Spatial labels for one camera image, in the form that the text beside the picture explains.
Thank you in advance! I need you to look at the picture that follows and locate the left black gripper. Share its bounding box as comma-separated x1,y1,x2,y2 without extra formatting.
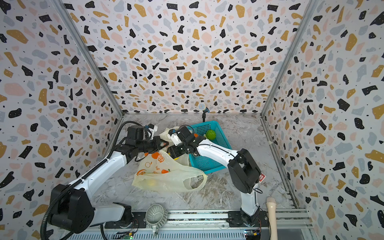
136,135,169,154

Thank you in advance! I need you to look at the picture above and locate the green lime fruit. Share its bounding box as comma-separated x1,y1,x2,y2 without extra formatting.
205,130,217,141

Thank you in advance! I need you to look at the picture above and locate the cream plastic bag orange print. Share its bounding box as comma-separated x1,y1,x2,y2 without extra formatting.
131,126,208,193

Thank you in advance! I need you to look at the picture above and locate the yellow lemon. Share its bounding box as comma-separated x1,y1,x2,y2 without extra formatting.
147,179,157,187

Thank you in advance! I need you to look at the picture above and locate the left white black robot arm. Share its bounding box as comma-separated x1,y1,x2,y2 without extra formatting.
40,121,169,240

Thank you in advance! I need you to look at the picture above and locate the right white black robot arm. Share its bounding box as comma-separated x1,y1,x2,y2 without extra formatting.
167,126,262,227

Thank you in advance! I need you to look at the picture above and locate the teal plastic basket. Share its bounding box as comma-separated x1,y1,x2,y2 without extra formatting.
189,121,238,175

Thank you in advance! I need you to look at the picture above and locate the red card packet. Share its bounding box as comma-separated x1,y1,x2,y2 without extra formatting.
259,173,266,183

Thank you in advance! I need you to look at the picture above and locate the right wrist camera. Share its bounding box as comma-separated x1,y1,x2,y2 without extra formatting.
168,129,182,146

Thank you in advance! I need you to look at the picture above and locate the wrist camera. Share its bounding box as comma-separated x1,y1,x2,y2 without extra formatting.
168,129,182,146
145,124,158,135

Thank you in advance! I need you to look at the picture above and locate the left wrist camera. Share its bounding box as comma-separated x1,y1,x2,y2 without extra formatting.
145,124,158,135

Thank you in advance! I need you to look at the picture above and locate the beige wooden post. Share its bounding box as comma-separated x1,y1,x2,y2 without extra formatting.
266,197,278,240

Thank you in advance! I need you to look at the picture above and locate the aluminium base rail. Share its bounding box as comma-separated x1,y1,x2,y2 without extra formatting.
70,209,317,240

